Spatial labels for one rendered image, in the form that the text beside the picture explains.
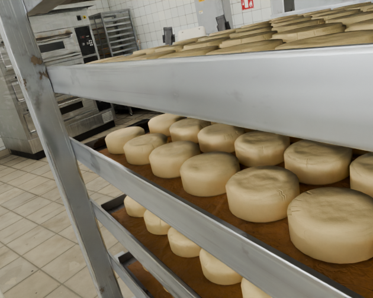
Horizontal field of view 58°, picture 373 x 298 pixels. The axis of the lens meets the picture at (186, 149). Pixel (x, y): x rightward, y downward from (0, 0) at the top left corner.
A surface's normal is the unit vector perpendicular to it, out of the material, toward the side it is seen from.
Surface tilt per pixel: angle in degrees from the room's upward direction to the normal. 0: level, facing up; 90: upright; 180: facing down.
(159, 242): 0
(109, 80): 90
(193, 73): 90
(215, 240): 90
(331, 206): 0
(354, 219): 0
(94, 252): 90
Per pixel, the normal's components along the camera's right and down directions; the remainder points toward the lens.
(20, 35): 0.56, 0.18
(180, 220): -0.80, 0.35
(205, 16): -0.63, 0.39
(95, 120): 0.75, 0.08
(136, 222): -0.19, -0.92
